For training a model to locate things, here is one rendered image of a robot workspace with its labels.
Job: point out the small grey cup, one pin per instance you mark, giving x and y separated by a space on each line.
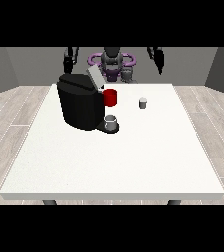
110 122

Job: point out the grey robot trunk purple rings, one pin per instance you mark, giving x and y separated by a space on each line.
112 64

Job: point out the pale grey machine lid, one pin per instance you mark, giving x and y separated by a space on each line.
96 77

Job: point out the red pod holder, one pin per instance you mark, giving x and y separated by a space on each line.
110 97

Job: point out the black coffee machine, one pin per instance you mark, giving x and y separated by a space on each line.
79 105

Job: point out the small grey coffee pod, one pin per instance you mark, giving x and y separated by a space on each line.
143 103

